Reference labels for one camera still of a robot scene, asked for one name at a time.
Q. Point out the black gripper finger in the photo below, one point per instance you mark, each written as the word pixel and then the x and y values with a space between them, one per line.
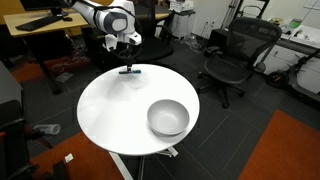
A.
pixel 127 64
pixel 130 63

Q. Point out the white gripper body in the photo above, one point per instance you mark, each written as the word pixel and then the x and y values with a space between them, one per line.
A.
pixel 111 41

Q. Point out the teal marker pen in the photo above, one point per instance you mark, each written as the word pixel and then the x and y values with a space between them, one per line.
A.
pixel 130 72

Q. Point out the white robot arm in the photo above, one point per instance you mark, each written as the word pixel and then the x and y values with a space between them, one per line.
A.
pixel 116 20

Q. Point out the white bowl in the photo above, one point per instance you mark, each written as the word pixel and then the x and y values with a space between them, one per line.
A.
pixel 168 117

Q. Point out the black office chair background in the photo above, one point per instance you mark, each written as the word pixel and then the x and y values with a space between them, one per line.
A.
pixel 153 48

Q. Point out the computer mouse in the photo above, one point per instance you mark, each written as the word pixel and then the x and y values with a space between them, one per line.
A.
pixel 67 19

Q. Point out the round white table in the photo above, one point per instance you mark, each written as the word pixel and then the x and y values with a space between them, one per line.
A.
pixel 112 110

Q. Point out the black keyboard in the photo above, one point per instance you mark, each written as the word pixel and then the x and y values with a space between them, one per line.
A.
pixel 39 23

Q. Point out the wooden desk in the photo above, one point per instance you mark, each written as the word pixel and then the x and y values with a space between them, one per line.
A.
pixel 14 20

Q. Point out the black mesh office chair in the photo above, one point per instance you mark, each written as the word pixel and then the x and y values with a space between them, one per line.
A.
pixel 246 39

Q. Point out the clear plastic cup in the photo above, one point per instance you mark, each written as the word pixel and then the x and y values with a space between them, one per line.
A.
pixel 48 129

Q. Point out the electric scooter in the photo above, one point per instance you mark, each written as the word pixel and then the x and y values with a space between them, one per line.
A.
pixel 280 78

